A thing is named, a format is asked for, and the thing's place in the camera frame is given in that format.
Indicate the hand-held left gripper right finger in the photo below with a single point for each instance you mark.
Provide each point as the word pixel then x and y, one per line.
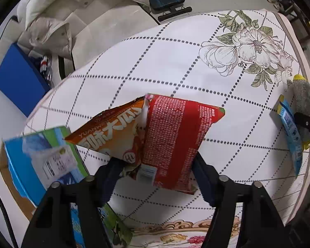
pixel 202 175

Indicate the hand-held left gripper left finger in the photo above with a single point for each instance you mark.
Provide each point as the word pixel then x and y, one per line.
pixel 113 171

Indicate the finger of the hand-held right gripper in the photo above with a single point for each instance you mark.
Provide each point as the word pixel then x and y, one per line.
pixel 308 124

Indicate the blue packet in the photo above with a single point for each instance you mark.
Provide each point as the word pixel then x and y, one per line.
pixel 289 124

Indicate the silver yellow scrub sponge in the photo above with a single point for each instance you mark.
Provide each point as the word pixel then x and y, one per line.
pixel 303 98

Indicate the orange snack packet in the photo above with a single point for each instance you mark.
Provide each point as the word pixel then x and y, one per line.
pixel 111 134

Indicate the red snack packet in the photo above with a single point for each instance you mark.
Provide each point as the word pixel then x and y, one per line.
pixel 174 139

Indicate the blue green cardboard box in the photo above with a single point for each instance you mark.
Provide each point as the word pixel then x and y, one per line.
pixel 28 157

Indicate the blue flat box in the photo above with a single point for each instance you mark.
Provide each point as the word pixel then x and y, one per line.
pixel 19 82

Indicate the white down jacket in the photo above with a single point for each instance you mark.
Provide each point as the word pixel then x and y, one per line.
pixel 67 7

